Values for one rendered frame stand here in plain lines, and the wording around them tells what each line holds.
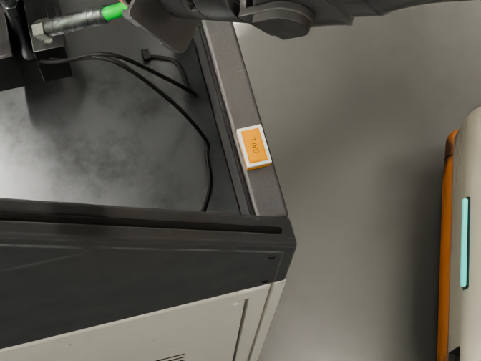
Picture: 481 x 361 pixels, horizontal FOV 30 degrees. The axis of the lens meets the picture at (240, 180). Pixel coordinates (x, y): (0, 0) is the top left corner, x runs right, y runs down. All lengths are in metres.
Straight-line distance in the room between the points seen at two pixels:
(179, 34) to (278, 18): 0.17
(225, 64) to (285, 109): 1.04
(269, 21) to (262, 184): 0.43
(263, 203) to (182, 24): 0.32
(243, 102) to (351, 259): 0.99
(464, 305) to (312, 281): 0.38
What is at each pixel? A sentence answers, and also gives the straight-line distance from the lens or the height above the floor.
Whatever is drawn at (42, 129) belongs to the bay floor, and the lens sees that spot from 1.22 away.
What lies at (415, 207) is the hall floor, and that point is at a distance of 2.10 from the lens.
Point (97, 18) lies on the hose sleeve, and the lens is 0.91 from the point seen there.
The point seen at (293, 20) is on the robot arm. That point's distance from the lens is 0.64.
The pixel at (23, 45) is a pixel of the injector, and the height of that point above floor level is 0.93.
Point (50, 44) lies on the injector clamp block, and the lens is 1.11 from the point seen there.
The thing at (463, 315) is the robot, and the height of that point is 0.24.
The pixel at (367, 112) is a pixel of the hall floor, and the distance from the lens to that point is 2.17.
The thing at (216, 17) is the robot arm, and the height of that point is 1.31.
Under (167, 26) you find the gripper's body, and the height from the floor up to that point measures 1.26.
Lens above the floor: 1.94
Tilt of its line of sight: 69 degrees down
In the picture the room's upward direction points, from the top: 7 degrees clockwise
